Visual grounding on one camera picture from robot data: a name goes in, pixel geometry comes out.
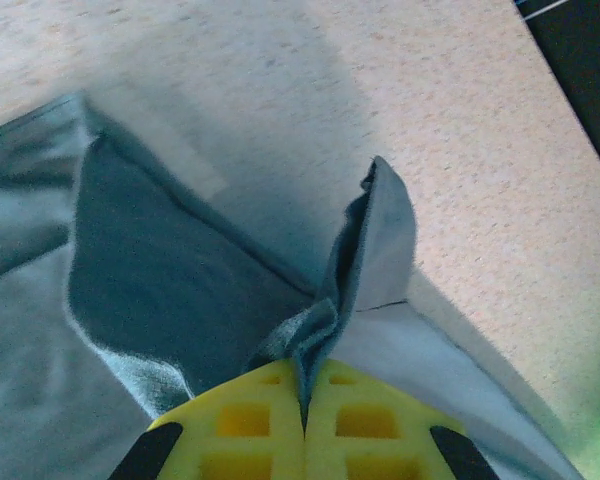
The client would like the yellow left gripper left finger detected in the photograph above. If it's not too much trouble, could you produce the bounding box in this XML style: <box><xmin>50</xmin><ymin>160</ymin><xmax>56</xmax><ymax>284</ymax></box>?
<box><xmin>107</xmin><ymin>359</ymin><xmax>307</xmax><ymax>480</ymax></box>

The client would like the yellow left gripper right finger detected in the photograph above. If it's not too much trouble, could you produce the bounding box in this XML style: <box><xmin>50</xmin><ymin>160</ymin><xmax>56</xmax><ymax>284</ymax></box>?
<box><xmin>304</xmin><ymin>357</ymin><xmax>501</xmax><ymax>480</ymax></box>

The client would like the grey t-shirt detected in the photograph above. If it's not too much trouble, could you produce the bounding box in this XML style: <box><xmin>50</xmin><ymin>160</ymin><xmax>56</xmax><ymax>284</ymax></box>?
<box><xmin>0</xmin><ymin>92</ymin><xmax>586</xmax><ymax>480</ymax></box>

